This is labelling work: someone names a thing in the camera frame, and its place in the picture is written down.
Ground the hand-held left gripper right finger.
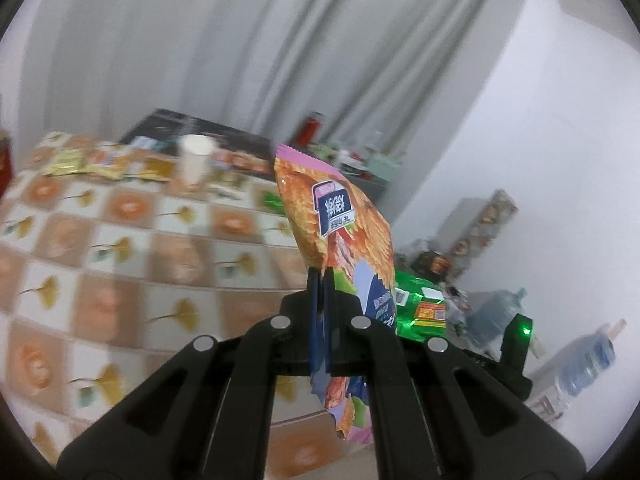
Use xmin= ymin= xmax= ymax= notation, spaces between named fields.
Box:
xmin=324 ymin=267 xmax=587 ymax=480

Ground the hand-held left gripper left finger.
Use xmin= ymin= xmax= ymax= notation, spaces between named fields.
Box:
xmin=57 ymin=269 xmax=321 ymax=480

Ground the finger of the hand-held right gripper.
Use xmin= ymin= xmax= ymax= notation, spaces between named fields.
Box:
xmin=462 ymin=347 xmax=503 ymax=378

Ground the green foil snack bag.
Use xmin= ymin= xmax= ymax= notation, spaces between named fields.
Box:
xmin=392 ymin=270 xmax=448 ymax=341

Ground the orange pink snack bag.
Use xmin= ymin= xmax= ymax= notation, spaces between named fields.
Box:
xmin=274 ymin=143 xmax=398 ymax=445

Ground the large clear water jug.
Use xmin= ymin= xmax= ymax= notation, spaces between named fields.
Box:
xmin=467 ymin=287 xmax=528 ymax=348

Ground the white printed box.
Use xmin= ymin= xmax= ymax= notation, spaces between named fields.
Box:
xmin=522 ymin=390 xmax=571 ymax=423

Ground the clear plastic water bottle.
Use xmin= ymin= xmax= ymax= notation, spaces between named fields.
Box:
xmin=556 ymin=317 xmax=628 ymax=398

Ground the dark bread print box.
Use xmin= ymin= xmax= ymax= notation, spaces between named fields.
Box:
xmin=415 ymin=250 xmax=451 ymax=281

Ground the small green snack packet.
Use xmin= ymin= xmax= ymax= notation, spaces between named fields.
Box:
xmin=262 ymin=189 xmax=290 ymax=213

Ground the rolled patterned table cover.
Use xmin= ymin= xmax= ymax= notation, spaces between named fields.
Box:
xmin=447 ymin=189 xmax=518 ymax=281

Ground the red thermos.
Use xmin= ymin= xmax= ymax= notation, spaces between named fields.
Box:
xmin=299 ymin=110 xmax=325 ymax=147

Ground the white paper cup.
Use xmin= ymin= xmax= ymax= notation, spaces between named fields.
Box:
xmin=179 ymin=135 xmax=217 ymax=196

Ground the yellow snack packet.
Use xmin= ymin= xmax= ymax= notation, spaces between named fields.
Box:
xmin=132 ymin=156 xmax=176 ymax=182
xmin=42 ymin=149 xmax=88 ymax=177
xmin=85 ymin=147 xmax=132 ymax=181

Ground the dark printed board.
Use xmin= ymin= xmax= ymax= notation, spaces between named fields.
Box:
xmin=120 ymin=108 xmax=277 ymax=173

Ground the grey curtain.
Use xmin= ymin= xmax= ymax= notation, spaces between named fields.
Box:
xmin=30 ymin=0 xmax=533 ymax=181

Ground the red container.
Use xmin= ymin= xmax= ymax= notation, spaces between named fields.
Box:
xmin=0 ymin=130 xmax=13 ymax=196

